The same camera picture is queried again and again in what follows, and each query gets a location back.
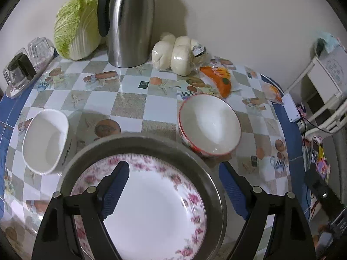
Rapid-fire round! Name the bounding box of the white square cup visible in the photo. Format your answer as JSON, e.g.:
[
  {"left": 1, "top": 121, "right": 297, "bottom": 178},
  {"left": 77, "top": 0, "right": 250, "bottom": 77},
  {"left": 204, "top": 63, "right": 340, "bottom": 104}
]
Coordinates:
[{"left": 22, "top": 109, "right": 74, "bottom": 175}]

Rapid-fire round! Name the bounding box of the teal cloth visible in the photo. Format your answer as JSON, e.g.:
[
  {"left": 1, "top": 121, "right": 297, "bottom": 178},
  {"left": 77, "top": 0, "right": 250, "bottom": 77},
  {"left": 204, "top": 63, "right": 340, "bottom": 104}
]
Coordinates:
[{"left": 314, "top": 32, "right": 345, "bottom": 55}]

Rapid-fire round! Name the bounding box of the white chair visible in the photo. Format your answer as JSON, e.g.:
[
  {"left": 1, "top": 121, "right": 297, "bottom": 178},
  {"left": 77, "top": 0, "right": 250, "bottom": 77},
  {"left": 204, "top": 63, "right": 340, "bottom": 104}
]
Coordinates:
[{"left": 282, "top": 57, "right": 347, "bottom": 134}]

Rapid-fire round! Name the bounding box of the blue tablecloth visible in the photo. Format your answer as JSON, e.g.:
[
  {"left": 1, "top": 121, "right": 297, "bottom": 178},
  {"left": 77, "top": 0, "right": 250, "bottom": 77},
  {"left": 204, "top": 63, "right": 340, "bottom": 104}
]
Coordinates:
[{"left": 0, "top": 72, "right": 312, "bottom": 223}]

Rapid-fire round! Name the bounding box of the napa cabbage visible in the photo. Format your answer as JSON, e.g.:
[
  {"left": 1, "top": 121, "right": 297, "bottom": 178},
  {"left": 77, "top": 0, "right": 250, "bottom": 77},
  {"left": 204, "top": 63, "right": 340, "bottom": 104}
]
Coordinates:
[{"left": 53, "top": 0, "right": 105, "bottom": 60}]

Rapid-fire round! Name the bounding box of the pink floral round plate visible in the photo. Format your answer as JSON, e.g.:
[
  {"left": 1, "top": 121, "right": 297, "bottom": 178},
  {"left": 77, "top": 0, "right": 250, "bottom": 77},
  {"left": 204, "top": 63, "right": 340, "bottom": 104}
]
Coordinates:
[{"left": 70, "top": 154, "right": 208, "bottom": 260}]

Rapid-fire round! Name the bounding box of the white steamed bun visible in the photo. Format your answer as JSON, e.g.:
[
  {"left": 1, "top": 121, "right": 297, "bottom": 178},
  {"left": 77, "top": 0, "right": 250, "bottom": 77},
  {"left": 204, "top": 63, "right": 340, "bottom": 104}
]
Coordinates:
[
  {"left": 159, "top": 32, "right": 176, "bottom": 44},
  {"left": 151, "top": 41, "right": 174, "bottom": 71},
  {"left": 170, "top": 45, "right": 195, "bottom": 76},
  {"left": 175, "top": 36, "right": 192, "bottom": 48}
]

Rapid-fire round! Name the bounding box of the black device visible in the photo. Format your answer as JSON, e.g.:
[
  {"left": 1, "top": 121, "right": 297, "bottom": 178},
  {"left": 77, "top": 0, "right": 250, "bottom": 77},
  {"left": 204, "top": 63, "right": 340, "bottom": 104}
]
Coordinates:
[{"left": 304, "top": 165, "right": 347, "bottom": 239}]

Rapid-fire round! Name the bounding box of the strawberry print bowl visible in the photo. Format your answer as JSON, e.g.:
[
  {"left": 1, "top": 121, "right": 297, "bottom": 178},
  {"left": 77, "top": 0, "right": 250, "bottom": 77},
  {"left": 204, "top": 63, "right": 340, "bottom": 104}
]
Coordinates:
[{"left": 178, "top": 93, "right": 242, "bottom": 158}]

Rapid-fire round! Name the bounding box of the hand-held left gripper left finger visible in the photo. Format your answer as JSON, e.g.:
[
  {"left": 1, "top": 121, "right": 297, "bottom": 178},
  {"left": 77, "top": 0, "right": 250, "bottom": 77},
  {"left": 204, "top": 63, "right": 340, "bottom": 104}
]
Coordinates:
[{"left": 32, "top": 160, "right": 130, "bottom": 260}]

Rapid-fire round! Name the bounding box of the stainless steel round plate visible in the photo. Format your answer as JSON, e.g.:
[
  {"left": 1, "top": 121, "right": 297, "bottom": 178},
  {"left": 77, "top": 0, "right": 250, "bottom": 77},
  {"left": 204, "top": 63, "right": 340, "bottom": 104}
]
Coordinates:
[{"left": 60, "top": 136, "right": 228, "bottom": 260}]

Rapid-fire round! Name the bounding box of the black cable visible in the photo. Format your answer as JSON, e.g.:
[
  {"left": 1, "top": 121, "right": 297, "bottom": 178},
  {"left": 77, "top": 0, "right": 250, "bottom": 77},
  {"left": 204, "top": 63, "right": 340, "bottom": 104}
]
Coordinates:
[{"left": 300, "top": 114, "right": 338, "bottom": 134}]

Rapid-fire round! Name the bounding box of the orange snack packet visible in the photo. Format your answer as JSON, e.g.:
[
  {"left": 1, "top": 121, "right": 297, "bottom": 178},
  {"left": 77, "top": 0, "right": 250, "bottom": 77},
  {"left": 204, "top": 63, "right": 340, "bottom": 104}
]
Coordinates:
[{"left": 200, "top": 65, "right": 240, "bottom": 98}]

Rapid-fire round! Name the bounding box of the clear tea tray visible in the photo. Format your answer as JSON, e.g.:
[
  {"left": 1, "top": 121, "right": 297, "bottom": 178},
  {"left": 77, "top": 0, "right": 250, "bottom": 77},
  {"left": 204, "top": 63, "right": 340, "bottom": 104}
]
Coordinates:
[{"left": 4, "top": 47, "right": 56, "bottom": 98}]

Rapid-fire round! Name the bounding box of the clear packet with orange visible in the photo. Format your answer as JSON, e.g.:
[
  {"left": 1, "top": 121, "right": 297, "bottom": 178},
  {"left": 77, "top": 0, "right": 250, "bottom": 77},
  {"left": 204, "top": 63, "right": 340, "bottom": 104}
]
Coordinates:
[{"left": 262, "top": 83, "right": 285, "bottom": 105}]

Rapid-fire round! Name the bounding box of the stainless steel thermos jug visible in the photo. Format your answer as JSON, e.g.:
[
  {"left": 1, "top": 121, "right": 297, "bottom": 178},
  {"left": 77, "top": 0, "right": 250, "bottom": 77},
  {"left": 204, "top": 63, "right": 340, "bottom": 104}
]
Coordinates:
[{"left": 98, "top": 0, "right": 155, "bottom": 68}]

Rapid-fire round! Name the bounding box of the white power box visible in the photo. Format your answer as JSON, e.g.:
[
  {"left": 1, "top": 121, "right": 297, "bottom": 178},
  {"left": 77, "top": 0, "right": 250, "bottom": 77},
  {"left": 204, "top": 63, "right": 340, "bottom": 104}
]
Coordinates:
[{"left": 281, "top": 93, "right": 301, "bottom": 123}]

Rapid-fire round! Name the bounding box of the white printed box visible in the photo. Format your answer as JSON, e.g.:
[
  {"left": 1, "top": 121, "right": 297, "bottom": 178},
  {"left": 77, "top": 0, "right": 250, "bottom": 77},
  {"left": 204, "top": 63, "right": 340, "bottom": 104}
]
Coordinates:
[{"left": 316, "top": 47, "right": 347, "bottom": 101}]

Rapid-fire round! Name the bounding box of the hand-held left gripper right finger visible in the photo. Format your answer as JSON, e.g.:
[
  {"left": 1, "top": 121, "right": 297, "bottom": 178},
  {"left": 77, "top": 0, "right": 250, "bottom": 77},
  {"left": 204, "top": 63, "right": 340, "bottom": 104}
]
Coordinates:
[{"left": 218, "top": 161, "right": 317, "bottom": 260}]

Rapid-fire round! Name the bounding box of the grey fabric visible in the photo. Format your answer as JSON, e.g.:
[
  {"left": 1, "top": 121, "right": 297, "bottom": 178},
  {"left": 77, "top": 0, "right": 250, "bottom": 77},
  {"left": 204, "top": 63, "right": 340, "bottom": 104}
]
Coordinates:
[{"left": 321, "top": 130, "right": 347, "bottom": 203}]

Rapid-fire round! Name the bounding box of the clear glass cup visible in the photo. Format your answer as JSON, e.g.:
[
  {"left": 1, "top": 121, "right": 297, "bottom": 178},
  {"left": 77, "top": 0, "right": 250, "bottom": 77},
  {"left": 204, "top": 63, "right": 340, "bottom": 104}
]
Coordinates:
[
  {"left": 27, "top": 40, "right": 48, "bottom": 68},
  {"left": 34, "top": 36, "right": 55, "bottom": 60}
]

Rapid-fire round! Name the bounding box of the glass teapot with black handle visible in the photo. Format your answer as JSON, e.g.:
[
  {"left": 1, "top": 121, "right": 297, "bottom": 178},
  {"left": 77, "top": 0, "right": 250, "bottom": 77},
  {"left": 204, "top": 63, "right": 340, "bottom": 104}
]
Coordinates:
[{"left": 3, "top": 53, "right": 37, "bottom": 86}]

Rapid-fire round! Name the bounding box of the clear plastic bun bag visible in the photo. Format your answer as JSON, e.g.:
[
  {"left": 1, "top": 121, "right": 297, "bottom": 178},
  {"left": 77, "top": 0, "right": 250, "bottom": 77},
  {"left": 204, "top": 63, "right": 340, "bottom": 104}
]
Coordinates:
[{"left": 151, "top": 32, "right": 206, "bottom": 76}]

